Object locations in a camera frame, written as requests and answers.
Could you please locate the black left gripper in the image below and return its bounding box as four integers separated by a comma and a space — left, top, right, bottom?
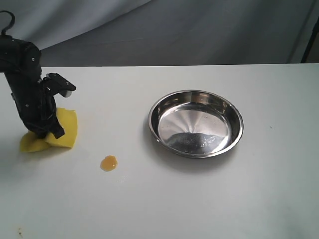
4, 66, 65, 139

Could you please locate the yellow sponge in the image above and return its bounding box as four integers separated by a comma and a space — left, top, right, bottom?
19, 108, 78, 153

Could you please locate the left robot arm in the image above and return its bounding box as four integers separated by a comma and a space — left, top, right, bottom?
0, 35, 65, 138

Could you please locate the orange liquid spill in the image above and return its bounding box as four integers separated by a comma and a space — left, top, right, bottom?
100, 155, 118, 172

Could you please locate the grey backdrop cloth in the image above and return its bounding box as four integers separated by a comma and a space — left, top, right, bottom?
0, 0, 319, 66

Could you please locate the round stainless steel dish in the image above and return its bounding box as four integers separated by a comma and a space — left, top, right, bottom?
148, 90, 244, 158

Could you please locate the black backdrop stand pole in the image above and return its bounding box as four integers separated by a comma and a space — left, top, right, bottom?
300, 18, 319, 63

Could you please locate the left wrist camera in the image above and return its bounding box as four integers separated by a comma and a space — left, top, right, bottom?
43, 73, 76, 98

